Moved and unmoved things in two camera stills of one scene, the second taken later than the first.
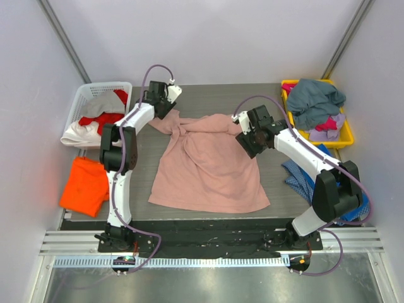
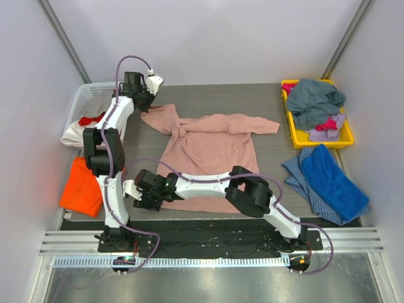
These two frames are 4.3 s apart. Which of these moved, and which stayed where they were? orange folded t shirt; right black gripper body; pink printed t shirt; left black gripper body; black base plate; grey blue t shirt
Moved: left black gripper body; right black gripper body
Stayed: pink printed t shirt; black base plate; orange folded t shirt; grey blue t shirt
